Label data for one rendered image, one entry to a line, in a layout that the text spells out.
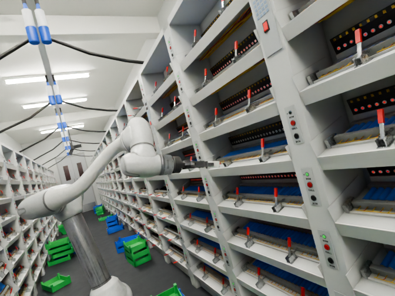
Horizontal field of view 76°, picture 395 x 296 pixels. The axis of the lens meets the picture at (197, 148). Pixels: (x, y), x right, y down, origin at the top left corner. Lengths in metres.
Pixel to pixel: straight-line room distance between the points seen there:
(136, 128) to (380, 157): 0.85
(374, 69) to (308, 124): 0.22
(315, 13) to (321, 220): 0.60
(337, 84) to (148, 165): 0.70
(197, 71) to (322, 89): 0.86
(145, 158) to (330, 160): 0.65
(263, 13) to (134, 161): 0.69
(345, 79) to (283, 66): 0.20
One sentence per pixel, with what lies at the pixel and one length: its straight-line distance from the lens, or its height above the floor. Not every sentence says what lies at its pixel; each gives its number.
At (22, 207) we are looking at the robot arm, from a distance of 1.38.
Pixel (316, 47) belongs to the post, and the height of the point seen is 1.27.
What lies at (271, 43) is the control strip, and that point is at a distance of 0.89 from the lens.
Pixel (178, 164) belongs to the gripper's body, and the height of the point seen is 1.01.
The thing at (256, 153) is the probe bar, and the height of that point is 0.97.
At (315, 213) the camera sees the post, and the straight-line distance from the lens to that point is 0.91.
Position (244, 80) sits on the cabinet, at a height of 1.32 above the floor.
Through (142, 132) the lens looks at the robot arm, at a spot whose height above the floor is 1.18.
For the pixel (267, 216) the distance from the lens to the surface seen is 1.10.
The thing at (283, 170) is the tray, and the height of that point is 0.90.
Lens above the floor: 1.04
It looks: 1 degrees up
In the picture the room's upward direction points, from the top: 15 degrees counter-clockwise
